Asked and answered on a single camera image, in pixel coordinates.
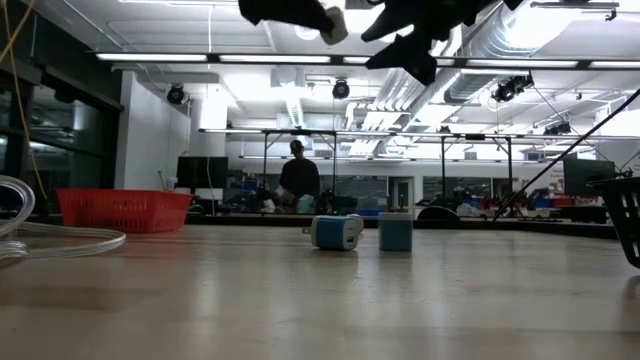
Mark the black metal station frame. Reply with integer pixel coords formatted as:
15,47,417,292
439,132,514,209
262,128,339,211

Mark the yellow cable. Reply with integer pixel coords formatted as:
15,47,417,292
0,0,49,201

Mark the clear lamp cable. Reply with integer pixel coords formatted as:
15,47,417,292
0,174,127,271

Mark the overhead light bar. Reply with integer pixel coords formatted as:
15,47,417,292
94,51,640,70

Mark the teal and white charger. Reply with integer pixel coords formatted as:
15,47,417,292
377,211,415,253
301,214,362,252

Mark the silver ventilation duct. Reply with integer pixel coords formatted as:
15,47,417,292
442,0,551,104

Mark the red plastic basket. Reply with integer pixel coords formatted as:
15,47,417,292
56,188,194,235

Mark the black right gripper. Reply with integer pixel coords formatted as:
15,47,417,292
360,0,524,86

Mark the person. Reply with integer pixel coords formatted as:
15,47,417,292
277,139,322,214

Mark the black monitor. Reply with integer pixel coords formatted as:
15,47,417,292
175,155,230,190
563,158,616,197

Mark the black table frame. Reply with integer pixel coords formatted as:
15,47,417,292
0,212,621,241

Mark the black ceiling device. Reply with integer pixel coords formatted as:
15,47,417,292
492,74,535,101

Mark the long black cable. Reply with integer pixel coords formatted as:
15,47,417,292
493,88,640,222

